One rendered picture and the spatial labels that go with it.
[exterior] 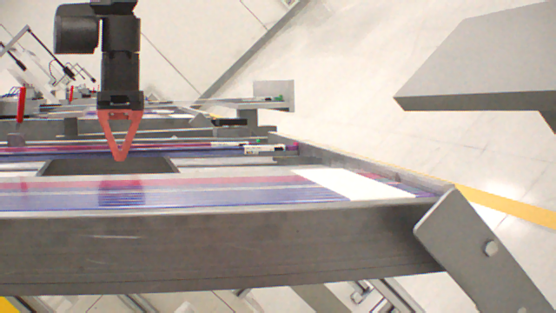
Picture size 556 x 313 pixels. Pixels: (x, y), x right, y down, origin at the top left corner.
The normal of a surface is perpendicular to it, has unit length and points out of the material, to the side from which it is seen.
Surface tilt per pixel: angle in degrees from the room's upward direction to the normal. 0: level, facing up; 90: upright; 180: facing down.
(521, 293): 90
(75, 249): 90
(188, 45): 90
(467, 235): 90
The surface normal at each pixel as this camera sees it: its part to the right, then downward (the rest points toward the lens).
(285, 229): 0.24, 0.10
